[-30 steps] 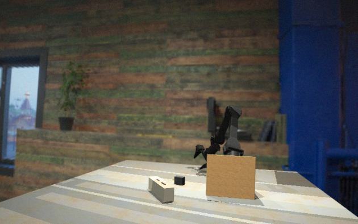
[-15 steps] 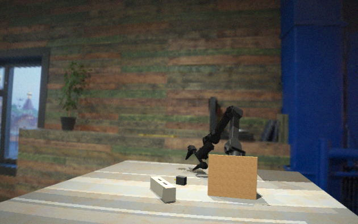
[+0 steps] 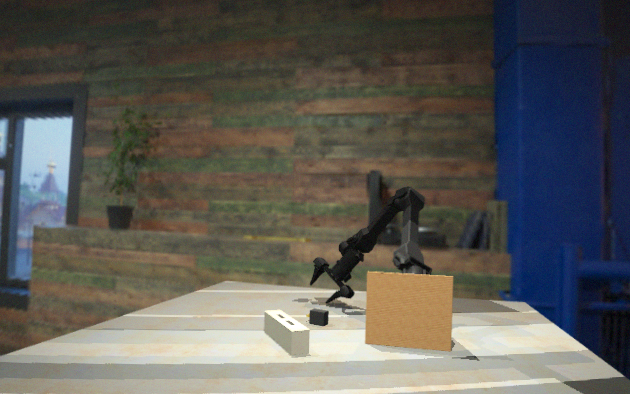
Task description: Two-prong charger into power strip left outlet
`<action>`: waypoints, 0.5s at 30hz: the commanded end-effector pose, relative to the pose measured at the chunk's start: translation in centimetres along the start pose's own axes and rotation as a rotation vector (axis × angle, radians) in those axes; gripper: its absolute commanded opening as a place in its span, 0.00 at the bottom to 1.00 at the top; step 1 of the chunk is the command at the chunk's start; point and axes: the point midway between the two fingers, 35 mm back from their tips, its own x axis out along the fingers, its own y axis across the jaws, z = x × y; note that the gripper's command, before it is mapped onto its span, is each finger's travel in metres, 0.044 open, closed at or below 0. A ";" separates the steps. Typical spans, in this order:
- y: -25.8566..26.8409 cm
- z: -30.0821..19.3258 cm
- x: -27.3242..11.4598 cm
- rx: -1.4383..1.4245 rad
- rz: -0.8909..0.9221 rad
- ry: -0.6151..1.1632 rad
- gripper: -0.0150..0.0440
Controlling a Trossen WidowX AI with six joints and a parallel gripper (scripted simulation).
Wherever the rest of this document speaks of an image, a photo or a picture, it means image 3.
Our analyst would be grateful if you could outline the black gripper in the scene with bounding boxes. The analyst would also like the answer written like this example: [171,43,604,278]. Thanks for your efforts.
[310,257,355,303]

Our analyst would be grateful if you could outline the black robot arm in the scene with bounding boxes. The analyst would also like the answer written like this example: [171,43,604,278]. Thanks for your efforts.
[339,186,432,275]

